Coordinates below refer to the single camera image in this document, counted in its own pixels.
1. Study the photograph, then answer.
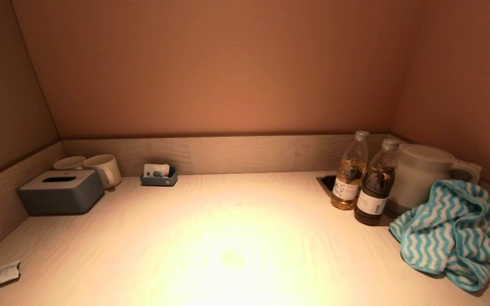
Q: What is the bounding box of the white mug with handle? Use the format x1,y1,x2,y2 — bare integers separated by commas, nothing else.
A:
83,154,123,190

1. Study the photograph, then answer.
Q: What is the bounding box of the white sachet packet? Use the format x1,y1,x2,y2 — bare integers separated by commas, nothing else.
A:
143,164,170,178

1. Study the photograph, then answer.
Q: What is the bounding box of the blue white striped towel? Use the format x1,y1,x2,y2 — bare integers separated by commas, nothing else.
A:
389,179,490,292

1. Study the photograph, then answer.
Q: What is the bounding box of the amber drink bottle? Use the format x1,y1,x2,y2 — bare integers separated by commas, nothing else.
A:
330,130,370,211

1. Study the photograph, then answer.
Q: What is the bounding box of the dark drink bottle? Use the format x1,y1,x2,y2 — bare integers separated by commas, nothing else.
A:
354,138,400,226

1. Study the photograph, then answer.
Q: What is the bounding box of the white mug without visible handle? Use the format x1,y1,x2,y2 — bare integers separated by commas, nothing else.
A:
53,156,87,171

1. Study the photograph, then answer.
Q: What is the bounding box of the small grey-blue tray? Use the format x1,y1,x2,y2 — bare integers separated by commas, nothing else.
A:
140,166,178,187

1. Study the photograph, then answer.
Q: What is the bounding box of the grey tissue box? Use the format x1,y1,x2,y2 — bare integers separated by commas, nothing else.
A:
18,170,105,215

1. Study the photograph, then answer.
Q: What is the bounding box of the black recessed table socket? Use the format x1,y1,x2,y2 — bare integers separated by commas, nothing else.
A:
316,174,338,198

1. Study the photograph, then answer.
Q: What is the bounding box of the white electric kettle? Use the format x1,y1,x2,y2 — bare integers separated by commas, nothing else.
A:
385,143,483,217

